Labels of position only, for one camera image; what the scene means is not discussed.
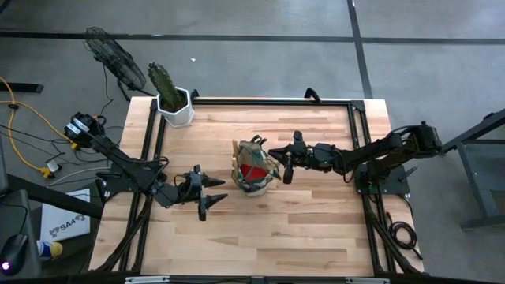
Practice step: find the black desk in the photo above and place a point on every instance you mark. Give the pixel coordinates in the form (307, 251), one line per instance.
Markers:
(17, 213)

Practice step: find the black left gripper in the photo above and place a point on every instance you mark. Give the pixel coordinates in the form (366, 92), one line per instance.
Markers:
(193, 189)

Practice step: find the beige green-trimmed gardening bag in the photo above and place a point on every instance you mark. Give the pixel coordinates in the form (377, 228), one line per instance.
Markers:
(252, 155)

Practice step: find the black floor fan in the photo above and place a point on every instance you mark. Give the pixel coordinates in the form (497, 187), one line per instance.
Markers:
(116, 59)

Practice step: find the yellow blue white object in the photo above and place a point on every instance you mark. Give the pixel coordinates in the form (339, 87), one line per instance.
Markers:
(51, 249)

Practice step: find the black metal bench frame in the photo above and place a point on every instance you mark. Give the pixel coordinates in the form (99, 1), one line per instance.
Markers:
(473, 165)

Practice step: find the black floor bar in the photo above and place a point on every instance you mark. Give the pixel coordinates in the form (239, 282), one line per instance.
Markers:
(19, 87)

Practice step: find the black computer mouse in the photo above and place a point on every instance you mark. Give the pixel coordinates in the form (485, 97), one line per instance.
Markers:
(13, 252)

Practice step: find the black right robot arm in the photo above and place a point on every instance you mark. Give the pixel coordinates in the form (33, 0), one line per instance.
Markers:
(386, 150)

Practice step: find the silver table bracket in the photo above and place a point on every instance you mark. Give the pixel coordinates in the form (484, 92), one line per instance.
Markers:
(147, 280)
(367, 281)

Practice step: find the green cactus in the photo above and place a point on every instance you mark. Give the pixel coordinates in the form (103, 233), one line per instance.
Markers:
(165, 84)

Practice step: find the white power adapter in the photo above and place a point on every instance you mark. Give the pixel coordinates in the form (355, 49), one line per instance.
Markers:
(53, 165)

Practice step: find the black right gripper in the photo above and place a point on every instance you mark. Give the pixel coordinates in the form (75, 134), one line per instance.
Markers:
(307, 155)

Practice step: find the black aluminium table frame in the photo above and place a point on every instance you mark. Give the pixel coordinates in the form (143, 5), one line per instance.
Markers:
(252, 102)

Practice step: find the white faceted plant pot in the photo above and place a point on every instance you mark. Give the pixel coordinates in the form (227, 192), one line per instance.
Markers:
(181, 116)

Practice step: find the white cardboard box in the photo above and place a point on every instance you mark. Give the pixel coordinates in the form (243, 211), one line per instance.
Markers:
(65, 217)

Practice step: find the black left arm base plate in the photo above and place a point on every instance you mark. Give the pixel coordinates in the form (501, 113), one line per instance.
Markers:
(118, 188)

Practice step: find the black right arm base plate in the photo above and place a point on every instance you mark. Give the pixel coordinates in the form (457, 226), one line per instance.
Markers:
(388, 189)

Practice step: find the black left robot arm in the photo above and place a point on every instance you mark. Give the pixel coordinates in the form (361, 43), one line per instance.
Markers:
(126, 163)

